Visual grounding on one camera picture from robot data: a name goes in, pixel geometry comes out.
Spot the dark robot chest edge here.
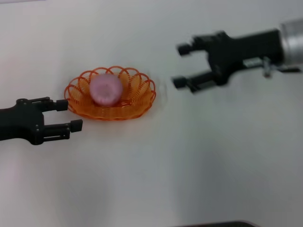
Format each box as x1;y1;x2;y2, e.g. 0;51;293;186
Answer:
176;220;258;227

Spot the metal wrist bracket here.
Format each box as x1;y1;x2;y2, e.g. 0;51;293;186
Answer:
262;56;302;78

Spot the orange woven plastic basket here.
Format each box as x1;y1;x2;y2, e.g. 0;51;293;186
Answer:
64;65;157;122

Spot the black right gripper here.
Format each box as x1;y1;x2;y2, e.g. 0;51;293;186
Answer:
172;27;286;93

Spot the pink toy peach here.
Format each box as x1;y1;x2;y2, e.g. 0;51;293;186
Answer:
89;73;124;106

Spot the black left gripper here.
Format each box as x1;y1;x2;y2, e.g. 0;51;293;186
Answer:
0;96;84;146

